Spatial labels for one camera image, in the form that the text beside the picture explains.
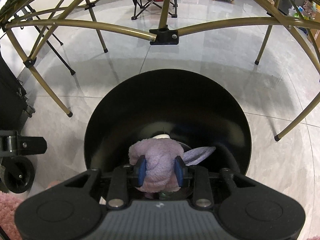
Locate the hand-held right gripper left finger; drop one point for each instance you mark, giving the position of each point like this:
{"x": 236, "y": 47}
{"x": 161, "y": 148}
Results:
{"x": 142, "y": 171}

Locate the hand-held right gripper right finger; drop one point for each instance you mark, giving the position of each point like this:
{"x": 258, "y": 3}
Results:
{"x": 178, "y": 171}

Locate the fluffy lavender towel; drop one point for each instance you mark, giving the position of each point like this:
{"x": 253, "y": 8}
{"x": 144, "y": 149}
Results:
{"x": 158, "y": 162}

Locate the white foam cylinder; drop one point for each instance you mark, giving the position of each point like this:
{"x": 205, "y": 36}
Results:
{"x": 161, "y": 136}

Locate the black round trash bin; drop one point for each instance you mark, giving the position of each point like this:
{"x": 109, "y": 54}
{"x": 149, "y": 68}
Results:
{"x": 165, "y": 105}

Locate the black wheeled equipment case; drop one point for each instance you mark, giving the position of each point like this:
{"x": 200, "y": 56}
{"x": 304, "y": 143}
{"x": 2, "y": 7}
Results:
{"x": 11, "y": 100}

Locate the black tripod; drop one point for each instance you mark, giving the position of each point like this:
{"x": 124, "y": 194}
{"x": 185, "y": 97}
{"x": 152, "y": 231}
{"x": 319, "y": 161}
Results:
{"x": 55, "y": 47}

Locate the green printed bag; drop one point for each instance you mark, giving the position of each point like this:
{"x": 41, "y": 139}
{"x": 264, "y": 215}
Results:
{"x": 298, "y": 13}

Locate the pink and brown plush toy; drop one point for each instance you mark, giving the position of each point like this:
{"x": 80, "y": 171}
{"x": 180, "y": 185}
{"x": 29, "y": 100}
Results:
{"x": 309, "y": 9}

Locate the folding table with gold frame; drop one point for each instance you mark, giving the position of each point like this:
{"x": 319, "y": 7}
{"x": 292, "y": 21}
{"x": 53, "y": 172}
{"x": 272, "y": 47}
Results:
{"x": 163, "y": 10}

